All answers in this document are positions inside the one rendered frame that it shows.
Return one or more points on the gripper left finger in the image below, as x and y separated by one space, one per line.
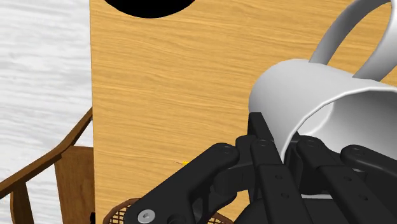
192 180

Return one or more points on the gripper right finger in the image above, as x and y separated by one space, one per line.
350 183

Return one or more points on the white mug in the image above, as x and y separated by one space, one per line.
294 86

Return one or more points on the small yellow object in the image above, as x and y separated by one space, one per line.
185 162

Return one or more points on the brown woven basket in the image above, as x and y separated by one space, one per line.
116 217

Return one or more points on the brown wooden chair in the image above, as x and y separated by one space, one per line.
74 173

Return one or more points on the black round object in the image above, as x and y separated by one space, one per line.
150 7

